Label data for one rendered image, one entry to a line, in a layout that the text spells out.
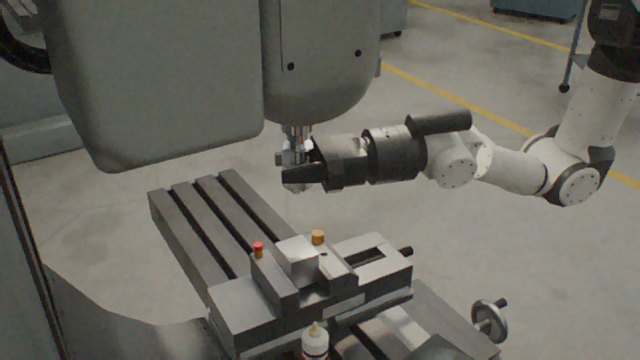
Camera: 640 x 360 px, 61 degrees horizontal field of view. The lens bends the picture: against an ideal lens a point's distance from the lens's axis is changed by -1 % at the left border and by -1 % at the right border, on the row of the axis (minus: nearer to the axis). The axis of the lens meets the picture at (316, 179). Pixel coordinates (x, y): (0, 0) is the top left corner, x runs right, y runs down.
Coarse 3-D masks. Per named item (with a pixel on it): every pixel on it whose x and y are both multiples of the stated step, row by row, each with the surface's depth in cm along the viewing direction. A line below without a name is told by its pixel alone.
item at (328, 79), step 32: (288, 0) 58; (320, 0) 60; (352, 0) 63; (288, 32) 60; (320, 32) 62; (352, 32) 64; (288, 64) 62; (320, 64) 64; (352, 64) 67; (288, 96) 64; (320, 96) 67; (352, 96) 71
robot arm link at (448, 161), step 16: (432, 112) 82; (448, 112) 82; (464, 112) 82; (400, 128) 83; (416, 128) 80; (432, 128) 81; (448, 128) 82; (464, 128) 83; (416, 144) 81; (432, 144) 82; (448, 144) 82; (416, 160) 81; (432, 160) 83; (448, 160) 80; (464, 160) 81; (416, 176) 83; (432, 176) 86; (448, 176) 82; (464, 176) 83
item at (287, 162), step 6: (282, 156) 80; (306, 156) 79; (312, 156) 80; (282, 162) 81; (288, 162) 80; (294, 162) 79; (300, 162) 79; (306, 162) 80; (312, 162) 81; (282, 168) 81; (288, 186) 82; (294, 186) 81; (300, 186) 81; (306, 186) 82
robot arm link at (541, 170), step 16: (544, 144) 97; (512, 160) 90; (528, 160) 92; (544, 160) 96; (560, 160) 94; (576, 160) 93; (496, 176) 89; (512, 176) 91; (528, 176) 92; (544, 176) 93; (560, 176) 92; (512, 192) 94; (528, 192) 94; (544, 192) 94
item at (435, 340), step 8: (432, 336) 68; (440, 336) 68; (424, 344) 67; (432, 344) 67; (440, 344) 67; (448, 344) 67; (416, 352) 66; (424, 352) 65; (432, 352) 65; (440, 352) 65; (448, 352) 65; (456, 352) 65; (464, 352) 66
